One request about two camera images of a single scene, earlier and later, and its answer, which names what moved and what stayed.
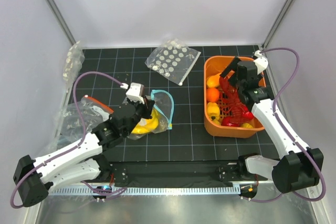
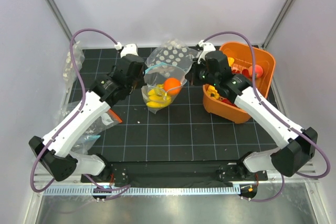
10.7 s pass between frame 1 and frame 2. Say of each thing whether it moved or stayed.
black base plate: stayed
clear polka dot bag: stayed
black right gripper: moved
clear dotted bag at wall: stayed
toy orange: moved
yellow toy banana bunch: moved
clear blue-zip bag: moved
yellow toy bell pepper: moved
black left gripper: moved
